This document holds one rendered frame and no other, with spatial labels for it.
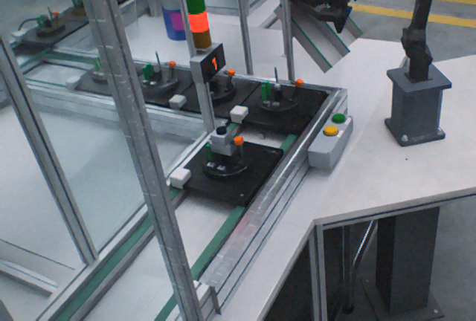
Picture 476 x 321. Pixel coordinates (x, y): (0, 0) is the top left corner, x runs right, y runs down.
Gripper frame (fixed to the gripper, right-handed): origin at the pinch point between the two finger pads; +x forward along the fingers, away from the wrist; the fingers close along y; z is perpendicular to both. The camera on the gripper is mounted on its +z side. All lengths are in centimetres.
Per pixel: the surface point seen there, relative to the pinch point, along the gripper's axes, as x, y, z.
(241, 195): 29, 49, 10
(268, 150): 28.6, 29.0, 11.5
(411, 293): 113, -3, -27
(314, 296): 75, 39, -5
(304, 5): 2.8, -15.9, 17.6
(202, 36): -4.0, 26.0, 29.8
